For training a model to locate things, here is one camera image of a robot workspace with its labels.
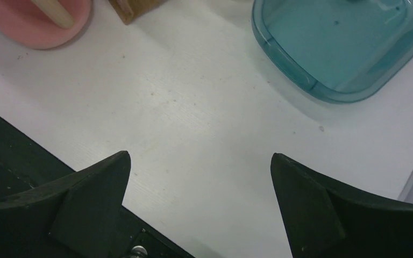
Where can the pink tiered shelf stand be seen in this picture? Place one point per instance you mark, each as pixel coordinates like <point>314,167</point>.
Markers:
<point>53,25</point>

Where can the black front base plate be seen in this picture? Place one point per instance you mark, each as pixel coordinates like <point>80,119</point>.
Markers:
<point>25,165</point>

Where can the teal transparent plastic tub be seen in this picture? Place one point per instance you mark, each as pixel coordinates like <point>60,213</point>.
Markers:
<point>337,51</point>

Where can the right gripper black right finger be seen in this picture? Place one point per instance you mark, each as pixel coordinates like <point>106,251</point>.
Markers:
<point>324,217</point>

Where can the brown paper grocery bag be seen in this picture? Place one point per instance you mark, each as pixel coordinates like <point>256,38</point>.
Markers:
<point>129,10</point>

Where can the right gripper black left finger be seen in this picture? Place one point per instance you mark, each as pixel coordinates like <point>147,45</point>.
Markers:
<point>73,216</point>

